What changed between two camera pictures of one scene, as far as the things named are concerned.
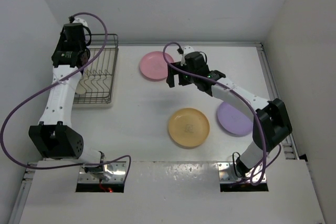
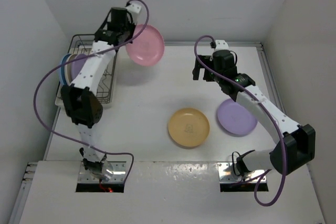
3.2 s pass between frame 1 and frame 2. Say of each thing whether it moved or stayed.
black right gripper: moved
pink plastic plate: moved
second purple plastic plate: stayed
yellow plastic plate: stayed
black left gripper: moved
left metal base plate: stayed
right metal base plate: stayed
